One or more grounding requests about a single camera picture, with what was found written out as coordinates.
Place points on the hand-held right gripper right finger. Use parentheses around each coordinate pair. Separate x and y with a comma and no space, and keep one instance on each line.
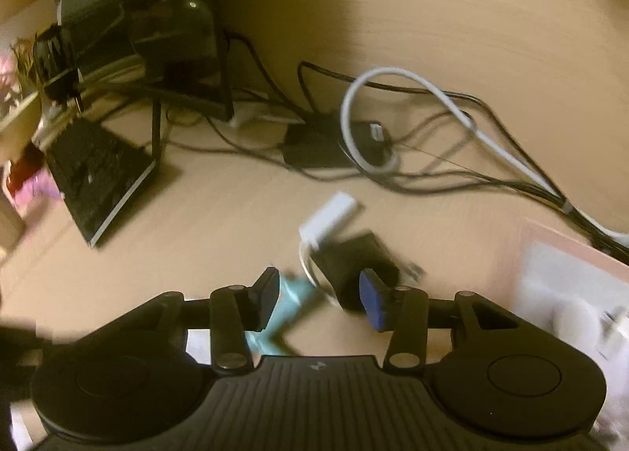
(373,301)

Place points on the black rectangular device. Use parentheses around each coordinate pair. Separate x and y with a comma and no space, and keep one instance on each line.
(351,259)

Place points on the pink cardboard box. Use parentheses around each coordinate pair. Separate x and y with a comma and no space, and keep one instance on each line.
(580,264)

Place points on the round black webcam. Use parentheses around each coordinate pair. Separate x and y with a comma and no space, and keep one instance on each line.
(177,33)

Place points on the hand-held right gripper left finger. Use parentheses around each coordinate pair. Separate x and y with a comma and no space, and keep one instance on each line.
(268,301)

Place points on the white power strip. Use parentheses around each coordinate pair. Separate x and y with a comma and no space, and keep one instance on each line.
(265,114)

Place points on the teal plastic object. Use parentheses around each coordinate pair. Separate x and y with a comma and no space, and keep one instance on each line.
(290,296)

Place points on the black hub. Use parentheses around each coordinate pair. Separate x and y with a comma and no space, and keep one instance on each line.
(319,146)

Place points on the white items in box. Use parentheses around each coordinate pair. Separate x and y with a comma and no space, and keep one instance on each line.
(589,328)

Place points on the black keyboard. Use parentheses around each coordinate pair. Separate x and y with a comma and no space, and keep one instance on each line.
(93,176)

